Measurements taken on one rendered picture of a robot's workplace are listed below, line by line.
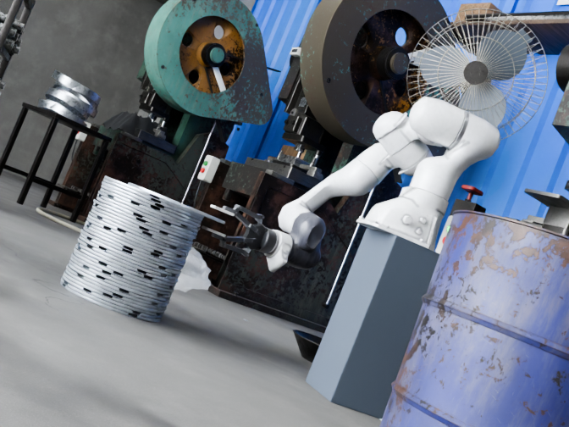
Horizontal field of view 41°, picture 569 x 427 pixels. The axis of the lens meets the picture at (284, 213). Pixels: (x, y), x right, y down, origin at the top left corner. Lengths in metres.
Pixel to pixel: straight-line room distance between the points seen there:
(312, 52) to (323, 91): 0.18
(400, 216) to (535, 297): 0.85
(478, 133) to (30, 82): 6.75
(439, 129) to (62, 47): 6.76
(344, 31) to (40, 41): 5.28
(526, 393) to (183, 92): 4.13
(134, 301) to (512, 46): 2.06
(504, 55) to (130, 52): 5.92
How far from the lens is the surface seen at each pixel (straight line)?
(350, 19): 3.61
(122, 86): 8.75
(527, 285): 1.20
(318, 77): 3.54
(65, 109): 4.70
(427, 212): 2.03
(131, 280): 2.01
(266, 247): 2.31
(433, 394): 1.25
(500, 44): 3.38
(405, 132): 2.36
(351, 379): 1.98
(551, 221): 2.61
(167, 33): 5.02
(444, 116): 2.07
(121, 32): 8.74
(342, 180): 2.42
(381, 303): 1.97
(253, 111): 5.39
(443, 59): 3.44
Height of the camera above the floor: 0.30
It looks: 3 degrees up
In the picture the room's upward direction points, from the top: 22 degrees clockwise
